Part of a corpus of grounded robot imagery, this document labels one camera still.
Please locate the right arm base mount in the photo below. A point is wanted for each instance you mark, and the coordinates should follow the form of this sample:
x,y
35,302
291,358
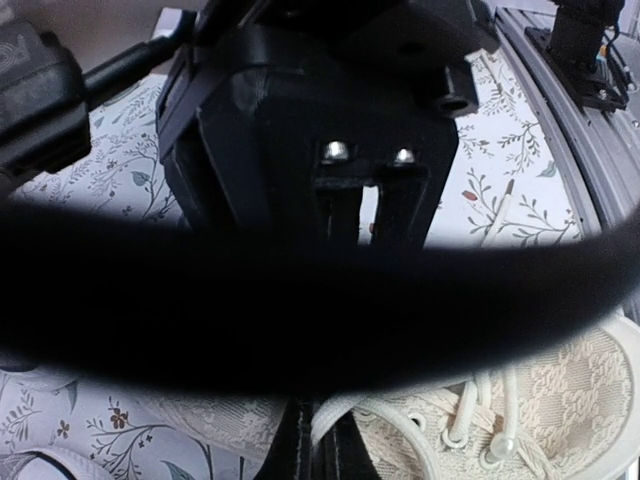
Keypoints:
x,y
578,50

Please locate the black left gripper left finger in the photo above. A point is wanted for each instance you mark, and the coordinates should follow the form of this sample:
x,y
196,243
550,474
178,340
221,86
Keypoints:
x,y
290,454

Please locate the aluminium front rail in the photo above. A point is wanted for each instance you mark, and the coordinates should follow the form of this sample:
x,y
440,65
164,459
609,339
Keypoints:
x,y
597,153

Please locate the beige sneaker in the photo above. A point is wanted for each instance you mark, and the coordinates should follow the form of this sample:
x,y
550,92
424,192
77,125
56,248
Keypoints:
x,y
487,363

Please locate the floral patterned table mat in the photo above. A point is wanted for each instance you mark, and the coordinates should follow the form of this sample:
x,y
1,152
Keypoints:
x,y
504,179

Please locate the grey sneaker with white laces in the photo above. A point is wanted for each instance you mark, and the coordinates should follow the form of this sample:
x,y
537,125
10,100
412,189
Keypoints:
x,y
45,464

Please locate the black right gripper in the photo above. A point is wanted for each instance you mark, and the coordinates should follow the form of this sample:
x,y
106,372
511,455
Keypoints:
x,y
320,121

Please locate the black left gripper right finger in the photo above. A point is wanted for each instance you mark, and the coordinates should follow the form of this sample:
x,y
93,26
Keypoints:
x,y
344,455

